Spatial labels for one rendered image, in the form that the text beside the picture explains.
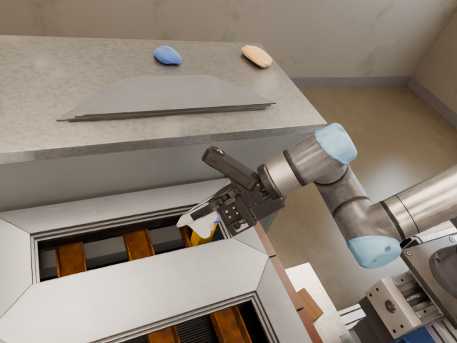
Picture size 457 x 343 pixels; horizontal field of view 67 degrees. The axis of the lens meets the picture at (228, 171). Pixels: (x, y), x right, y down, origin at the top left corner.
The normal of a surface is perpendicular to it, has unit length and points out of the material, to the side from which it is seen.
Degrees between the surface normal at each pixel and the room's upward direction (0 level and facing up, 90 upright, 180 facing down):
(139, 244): 0
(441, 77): 90
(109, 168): 90
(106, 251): 0
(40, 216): 0
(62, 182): 90
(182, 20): 90
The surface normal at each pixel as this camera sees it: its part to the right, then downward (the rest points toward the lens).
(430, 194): -0.47, -0.43
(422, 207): -0.33, -0.11
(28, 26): 0.36, 0.73
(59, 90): 0.23, -0.68
